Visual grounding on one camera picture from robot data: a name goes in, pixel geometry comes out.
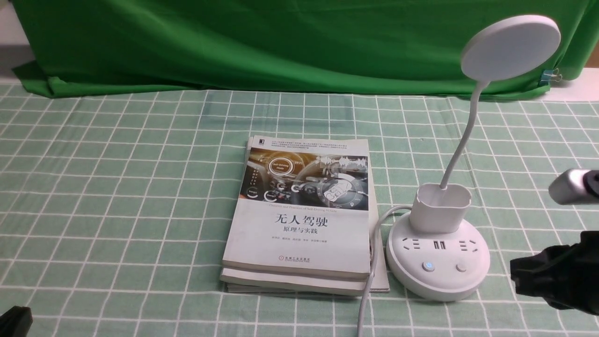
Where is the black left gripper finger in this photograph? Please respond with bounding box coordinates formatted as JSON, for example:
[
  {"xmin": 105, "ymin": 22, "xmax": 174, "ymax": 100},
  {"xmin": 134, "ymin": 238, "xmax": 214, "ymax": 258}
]
[{"xmin": 0, "ymin": 306, "xmax": 33, "ymax": 337}]

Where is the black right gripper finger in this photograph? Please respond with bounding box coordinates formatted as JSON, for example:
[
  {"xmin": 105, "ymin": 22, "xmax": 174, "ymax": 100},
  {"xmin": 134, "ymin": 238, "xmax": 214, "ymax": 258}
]
[{"xmin": 510, "ymin": 231, "xmax": 599, "ymax": 316}]

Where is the white desk lamp with socket base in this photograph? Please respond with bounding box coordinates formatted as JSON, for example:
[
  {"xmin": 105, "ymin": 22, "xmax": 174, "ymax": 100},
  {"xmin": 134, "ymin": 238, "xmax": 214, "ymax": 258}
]
[{"xmin": 387, "ymin": 15, "xmax": 561, "ymax": 301}]

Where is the green checkered tablecloth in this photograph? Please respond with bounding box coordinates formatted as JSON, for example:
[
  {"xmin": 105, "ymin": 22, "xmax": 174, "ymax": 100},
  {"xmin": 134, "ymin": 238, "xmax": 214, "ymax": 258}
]
[{"xmin": 0, "ymin": 84, "xmax": 599, "ymax": 337}]

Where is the blue binder clip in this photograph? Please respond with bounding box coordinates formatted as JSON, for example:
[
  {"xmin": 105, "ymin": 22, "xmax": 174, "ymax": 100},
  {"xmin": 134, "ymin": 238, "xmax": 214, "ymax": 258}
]
[{"xmin": 539, "ymin": 68, "xmax": 562, "ymax": 86}]

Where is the top self-driving textbook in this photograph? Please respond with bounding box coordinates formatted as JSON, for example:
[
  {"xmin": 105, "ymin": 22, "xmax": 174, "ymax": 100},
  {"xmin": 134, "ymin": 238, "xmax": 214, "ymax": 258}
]
[{"xmin": 222, "ymin": 136, "xmax": 371, "ymax": 281}]

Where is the green backdrop cloth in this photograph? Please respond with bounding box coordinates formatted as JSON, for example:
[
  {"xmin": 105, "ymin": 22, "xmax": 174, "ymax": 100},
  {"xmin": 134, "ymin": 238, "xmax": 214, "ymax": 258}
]
[{"xmin": 13, "ymin": 0, "xmax": 598, "ymax": 99}]

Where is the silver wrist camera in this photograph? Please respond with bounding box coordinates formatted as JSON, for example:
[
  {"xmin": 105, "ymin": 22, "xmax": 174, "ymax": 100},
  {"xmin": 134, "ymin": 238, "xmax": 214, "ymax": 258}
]
[{"xmin": 548, "ymin": 168, "xmax": 599, "ymax": 205}]

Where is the white lamp power cable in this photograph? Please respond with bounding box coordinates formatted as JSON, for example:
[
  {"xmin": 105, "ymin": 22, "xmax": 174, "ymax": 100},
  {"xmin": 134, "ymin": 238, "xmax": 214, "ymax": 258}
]
[{"xmin": 356, "ymin": 205, "xmax": 413, "ymax": 337}]

